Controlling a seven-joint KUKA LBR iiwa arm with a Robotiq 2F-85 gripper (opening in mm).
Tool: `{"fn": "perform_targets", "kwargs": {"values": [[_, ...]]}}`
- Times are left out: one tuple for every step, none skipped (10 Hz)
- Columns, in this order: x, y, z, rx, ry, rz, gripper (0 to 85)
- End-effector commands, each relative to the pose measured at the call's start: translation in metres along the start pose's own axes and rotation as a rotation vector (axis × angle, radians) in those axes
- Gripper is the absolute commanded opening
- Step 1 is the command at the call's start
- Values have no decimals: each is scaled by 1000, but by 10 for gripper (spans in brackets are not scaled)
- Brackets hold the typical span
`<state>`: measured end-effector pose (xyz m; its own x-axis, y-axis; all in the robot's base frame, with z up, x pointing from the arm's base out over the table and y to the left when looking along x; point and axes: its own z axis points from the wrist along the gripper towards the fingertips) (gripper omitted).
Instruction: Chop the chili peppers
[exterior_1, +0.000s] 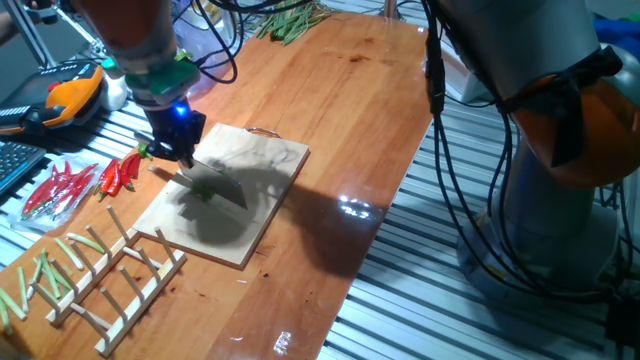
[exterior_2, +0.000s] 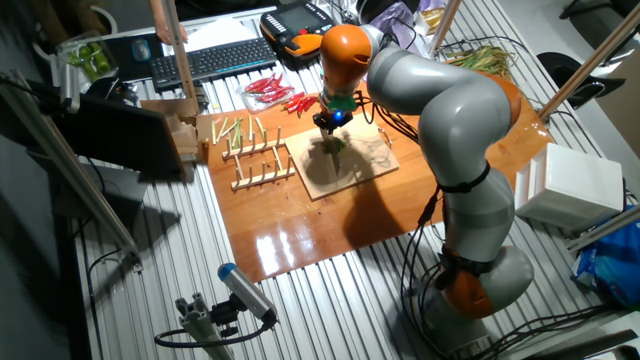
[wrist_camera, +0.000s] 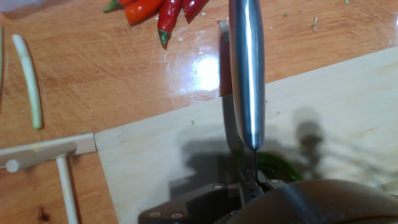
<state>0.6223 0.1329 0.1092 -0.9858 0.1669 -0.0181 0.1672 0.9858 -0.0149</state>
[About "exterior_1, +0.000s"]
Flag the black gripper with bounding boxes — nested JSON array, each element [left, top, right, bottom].
[[144, 101, 207, 169]]

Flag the green chili pepper pieces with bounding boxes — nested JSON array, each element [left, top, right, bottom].
[[191, 180, 217, 202]]

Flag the steel handled cleaver knife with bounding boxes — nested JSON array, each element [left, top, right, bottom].
[[132, 129, 250, 211]]

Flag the loose red chili pepper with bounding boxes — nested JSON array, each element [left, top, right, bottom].
[[93, 157, 119, 196], [118, 154, 137, 193], [127, 151, 143, 180], [98, 160, 123, 202]]

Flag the small white crumpled bag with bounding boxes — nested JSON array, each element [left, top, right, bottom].
[[99, 69, 129, 112]]

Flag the wooden cutting board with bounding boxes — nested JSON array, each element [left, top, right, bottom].
[[132, 122, 311, 271]]

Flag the orange and black teach pendant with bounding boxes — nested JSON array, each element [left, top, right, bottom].
[[0, 59, 107, 137]]

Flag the clear plastic bag with greens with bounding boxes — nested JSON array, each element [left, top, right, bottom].
[[172, 0, 236, 96]]

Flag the clear bag of red chilies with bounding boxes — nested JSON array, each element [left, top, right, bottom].
[[7, 154, 101, 234]]

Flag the wooden peg dish rack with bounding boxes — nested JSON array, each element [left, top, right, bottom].
[[27, 204, 189, 359]]

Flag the black computer keyboard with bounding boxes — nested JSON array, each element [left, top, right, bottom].
[[0, 141, 47, 196]]

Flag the bunch of long green stalks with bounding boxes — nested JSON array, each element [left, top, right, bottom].
[[254, 0, 335, 47]]

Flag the blue plastic bag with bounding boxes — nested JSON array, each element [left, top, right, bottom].
[[592, 17, 640, 51]]

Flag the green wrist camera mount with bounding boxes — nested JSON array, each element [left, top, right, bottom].
[[124, 49, 201, 99]]

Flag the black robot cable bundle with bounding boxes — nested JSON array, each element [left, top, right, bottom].
[[192, 0, 640, 304]]

